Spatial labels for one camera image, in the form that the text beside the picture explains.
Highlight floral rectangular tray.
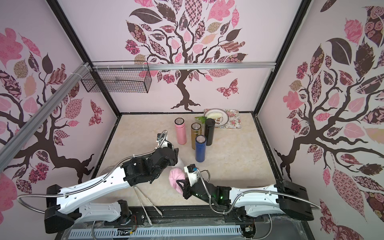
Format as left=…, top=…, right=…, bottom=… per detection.
left=204, top=109, right=242, bottom=130

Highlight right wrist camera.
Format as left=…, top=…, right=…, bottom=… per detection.
left=184, top=164, right=200, bottom=187

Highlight white round plate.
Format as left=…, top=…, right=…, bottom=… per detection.
left=204, top=109, right=229, bottom=127

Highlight blue thermos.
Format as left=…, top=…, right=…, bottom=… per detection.
left=195, top=135, right=207, bottom=163

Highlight white slotted cable duct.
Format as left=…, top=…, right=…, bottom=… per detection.
left=67, top=226, right=242, bottom=240

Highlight toy napa cabbage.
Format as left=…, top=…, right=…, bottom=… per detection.
left=206, top=112, right=223, bottom=119

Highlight round glass coaster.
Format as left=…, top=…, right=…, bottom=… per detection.
left=99, top=166, right=116, bottom=178

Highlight diagonal aluminium left bar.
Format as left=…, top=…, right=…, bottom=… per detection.
left=1, top=63, right=91, bottom=172

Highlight pink thermos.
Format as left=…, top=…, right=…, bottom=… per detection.
left=175, top=118, right=187, bottom=145

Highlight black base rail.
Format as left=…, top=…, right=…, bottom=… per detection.
left=55, top=206, right=314, bottom=240

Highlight white thermos black lid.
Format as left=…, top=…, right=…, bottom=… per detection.
left=175, top=157, right=185, bottom=170

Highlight pink towel cloth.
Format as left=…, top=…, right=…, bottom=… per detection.
left=169, top=168, right=186, bottom=195

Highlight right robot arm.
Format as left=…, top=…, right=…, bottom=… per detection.
left=176, top=179, right=321, bottom=221

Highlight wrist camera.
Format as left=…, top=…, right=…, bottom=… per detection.
left=157, top=133, right=174, bottom=150
left=184, top=164, right=200, bottom=187

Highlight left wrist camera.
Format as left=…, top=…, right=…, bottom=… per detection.
left=157, top=133, right=174, bottom=150

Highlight left metal cable conduit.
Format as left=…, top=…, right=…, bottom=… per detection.
left=17, top=129, right=169, bottom=214

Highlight gold thermos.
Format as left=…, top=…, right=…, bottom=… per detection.
left=191, top=123, right=202, bottom=150

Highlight metal tongs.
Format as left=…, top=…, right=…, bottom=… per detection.
left=133, top=187, right=163, bottom=226

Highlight black wire basket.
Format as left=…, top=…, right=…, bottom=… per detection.
left=82, top=60, right=152, bottom=93

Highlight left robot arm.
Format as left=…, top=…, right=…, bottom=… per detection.
left=44, top=147, right=179, bottom=234

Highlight horizontal aluminium back bar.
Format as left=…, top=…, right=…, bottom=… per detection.
left=92, top=62, right=276, bottom=71

